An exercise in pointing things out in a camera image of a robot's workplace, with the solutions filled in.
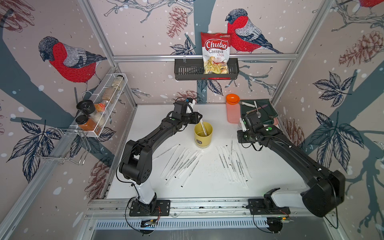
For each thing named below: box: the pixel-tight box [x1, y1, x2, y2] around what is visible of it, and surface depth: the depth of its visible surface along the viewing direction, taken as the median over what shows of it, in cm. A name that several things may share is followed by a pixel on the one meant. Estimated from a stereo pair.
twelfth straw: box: [229, 148, 248, 188], surface depth 87 cm
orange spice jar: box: [75, 114, 101, 135], surface depth 62 cm
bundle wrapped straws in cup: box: [200, 119, 208, 136], surface depth 94 cm
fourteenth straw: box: [180, 154, 204, 188], surface depth 87 cm
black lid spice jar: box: [76, 99, 96, 115], surface depth 63 cm
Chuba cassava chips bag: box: [200, 32, 232, 75], surface depth 85 cm
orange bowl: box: [226, 93, 240, 105], surface depth 121 cm
